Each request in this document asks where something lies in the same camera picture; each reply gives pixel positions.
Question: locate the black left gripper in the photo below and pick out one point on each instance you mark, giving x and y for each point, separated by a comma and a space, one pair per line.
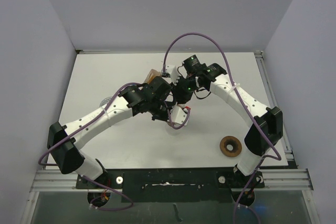
166, 117

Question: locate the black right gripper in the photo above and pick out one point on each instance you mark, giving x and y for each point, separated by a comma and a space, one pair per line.
179, 96

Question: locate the orange coffee filter box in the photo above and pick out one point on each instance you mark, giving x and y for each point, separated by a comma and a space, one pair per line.
151, 75

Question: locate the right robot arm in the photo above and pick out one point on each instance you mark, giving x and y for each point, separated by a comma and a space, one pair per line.
265, 123

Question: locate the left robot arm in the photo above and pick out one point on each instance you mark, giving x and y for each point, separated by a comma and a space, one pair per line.
66, 141

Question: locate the grey swirled glass dripper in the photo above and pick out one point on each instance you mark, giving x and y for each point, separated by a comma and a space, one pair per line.
105, 101

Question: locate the clear glass carafe wooden collar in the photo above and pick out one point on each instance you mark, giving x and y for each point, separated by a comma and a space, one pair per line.
171, 131

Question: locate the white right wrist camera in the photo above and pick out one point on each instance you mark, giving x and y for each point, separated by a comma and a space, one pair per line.
170, 71

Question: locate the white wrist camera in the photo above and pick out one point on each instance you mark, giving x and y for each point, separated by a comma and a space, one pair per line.
170, 71
179, 116

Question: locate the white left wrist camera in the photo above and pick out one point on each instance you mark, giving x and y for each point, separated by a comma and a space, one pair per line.
179, 116

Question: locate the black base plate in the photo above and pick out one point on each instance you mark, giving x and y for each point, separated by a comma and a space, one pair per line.
179, 184

